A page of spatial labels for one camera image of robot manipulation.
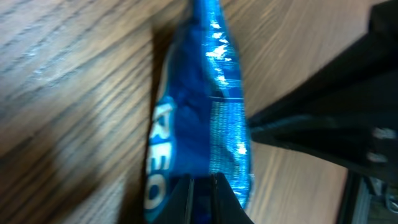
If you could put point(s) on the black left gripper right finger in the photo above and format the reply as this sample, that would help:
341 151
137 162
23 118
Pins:
225 207

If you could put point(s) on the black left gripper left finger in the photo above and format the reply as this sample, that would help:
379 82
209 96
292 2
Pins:
178 209

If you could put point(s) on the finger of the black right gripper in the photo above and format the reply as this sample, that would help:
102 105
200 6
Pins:
346 113

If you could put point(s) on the blue Oreo cookie pack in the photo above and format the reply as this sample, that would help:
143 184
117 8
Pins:
199 124

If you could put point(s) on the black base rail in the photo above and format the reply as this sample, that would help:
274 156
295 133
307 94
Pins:
367 200

